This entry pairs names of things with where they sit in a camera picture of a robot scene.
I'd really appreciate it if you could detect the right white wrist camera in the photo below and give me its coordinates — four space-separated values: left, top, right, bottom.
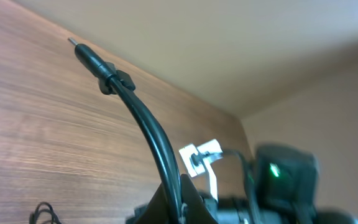
179 139 223 202

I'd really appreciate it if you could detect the black USB cable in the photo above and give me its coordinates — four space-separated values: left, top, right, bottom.
67 37 183 224

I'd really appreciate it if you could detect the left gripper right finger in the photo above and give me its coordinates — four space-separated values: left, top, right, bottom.
180 174 218 224

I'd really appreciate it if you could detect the thin black audio cable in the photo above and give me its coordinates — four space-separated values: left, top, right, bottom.
29 201 62 224

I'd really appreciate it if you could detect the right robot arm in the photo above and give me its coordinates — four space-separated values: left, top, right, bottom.
215 144 358 224

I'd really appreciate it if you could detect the right camera black cable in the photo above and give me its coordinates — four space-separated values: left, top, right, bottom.
191 149 260 224

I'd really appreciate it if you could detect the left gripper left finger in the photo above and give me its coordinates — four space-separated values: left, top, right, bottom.
126 182 179 224

